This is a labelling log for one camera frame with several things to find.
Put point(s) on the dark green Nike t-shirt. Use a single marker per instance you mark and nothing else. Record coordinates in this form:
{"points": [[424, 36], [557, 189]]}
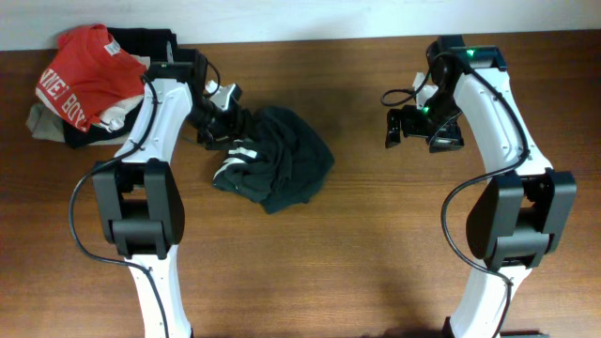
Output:
{"points": [[282, 163]]}

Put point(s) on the black folded garment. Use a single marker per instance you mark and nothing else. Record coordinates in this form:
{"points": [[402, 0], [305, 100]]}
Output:
{"points": [[144, 42]]}

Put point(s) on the white folded garment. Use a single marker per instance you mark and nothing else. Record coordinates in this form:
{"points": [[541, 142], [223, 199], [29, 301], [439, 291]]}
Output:
{"points": [[121, 88]]}

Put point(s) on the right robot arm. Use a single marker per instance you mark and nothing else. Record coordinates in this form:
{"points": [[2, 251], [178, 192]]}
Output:
{"points": [[505, 221]]}

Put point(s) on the beige folded garment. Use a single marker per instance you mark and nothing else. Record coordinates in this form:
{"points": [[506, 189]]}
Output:
{"points": [[46, 125]]}

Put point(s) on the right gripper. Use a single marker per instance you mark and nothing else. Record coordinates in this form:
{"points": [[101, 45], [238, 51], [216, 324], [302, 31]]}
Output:
{"points": [[449, 139]]}

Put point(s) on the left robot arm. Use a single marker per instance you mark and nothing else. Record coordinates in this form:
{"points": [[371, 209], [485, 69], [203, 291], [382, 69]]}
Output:
{"points": [[141, 211]]}

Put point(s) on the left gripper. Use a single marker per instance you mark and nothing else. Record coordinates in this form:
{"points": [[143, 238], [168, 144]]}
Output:
{"points": [[240, 126]]}

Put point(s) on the red folded t-shirt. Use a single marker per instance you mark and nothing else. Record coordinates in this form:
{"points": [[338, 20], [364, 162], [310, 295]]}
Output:
{"points": [[70, 85]]}

